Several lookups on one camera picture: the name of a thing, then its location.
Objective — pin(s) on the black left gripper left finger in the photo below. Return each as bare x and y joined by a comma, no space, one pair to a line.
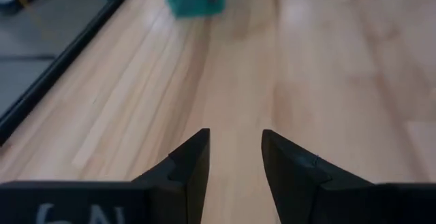
184,183

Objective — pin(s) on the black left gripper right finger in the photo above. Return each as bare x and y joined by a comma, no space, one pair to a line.
293,183

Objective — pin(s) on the black metal table frame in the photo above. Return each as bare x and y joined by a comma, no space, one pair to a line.
51,74

